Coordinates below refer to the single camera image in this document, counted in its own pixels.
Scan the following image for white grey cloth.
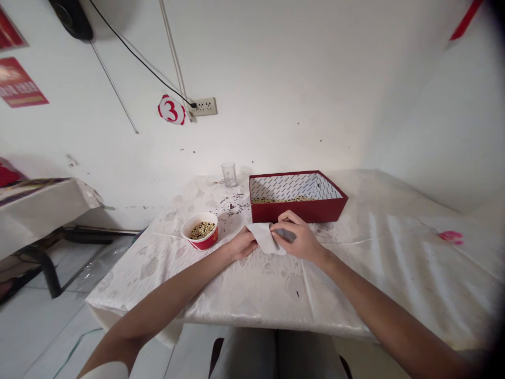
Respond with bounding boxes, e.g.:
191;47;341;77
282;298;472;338
245;222;297;256

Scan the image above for white wall socket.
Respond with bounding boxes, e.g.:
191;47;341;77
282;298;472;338
190;97;218;117

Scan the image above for red cardboard box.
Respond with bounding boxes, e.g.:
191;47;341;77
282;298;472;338
248;170;350;225

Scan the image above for red paper cup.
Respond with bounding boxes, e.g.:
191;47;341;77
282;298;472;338
180;212;219;251

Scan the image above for black power cable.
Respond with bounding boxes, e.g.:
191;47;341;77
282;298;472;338
87;0;198;108

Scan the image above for person's right hand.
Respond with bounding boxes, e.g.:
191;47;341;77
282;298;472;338
271;210;331;266

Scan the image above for pile of pale beans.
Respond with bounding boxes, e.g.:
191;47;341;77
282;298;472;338
251;195;316;205

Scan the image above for pink crumpled wrapper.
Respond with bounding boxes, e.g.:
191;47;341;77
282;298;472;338
437;230;464;246

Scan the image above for red paper strip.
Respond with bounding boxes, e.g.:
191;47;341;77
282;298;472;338
449;0;485;42

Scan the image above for neighbouring table with cloth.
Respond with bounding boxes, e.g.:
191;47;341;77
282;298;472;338
0;157;139;305

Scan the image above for person's right index finger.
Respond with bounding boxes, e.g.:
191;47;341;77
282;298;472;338
276;210;297;229

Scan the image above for black wall device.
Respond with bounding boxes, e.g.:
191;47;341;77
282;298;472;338
48;0;95;42

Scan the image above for red white number sign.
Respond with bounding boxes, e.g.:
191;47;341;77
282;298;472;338
157;94;187;127

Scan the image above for white cable conduit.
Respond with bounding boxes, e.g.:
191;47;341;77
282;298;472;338
158;0;195;122

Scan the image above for thin metal rod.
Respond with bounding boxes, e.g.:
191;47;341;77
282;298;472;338
89;38;140;135

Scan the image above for scattered dark husk bits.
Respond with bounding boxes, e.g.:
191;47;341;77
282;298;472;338
212;191;250;223

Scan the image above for clear plastic glass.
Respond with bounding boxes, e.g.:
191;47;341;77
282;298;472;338
220;161;238;188

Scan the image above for small red poster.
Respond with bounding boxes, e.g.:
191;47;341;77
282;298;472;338
0;5;30;51

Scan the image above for large red poster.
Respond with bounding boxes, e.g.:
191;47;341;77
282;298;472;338
0;56;51;109

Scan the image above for person's legs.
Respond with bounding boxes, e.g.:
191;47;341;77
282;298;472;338
208;327;349;379

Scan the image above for person's left hand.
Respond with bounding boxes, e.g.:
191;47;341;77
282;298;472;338
223;230;259;263

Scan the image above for mixed beans in cup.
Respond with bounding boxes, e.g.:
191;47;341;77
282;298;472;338
187;221;217;240

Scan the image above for white patterned tablecloth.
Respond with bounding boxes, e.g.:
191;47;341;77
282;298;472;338
84;168;505;353

